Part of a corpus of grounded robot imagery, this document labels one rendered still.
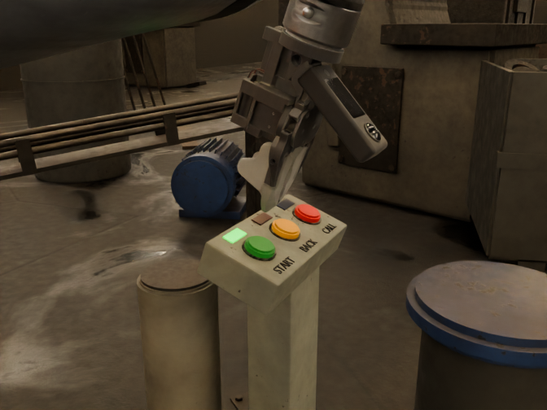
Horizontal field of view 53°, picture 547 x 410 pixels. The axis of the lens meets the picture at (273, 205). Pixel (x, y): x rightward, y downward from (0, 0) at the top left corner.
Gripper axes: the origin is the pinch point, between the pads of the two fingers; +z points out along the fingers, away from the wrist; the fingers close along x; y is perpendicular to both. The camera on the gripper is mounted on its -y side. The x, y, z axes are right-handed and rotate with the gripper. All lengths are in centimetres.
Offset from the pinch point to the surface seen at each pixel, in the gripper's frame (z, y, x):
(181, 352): 27.9, 5.3, 1.3
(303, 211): 5.7, 0.2, -13.8
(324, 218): 6.8, -2.4, -17.3
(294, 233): 6.0, -1.8, -6.9
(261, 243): 5.7, -0.3, 0.0
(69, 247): 112, 111, -93
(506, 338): 13.0, -33.9, -23.1
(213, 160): 69, 84, -142
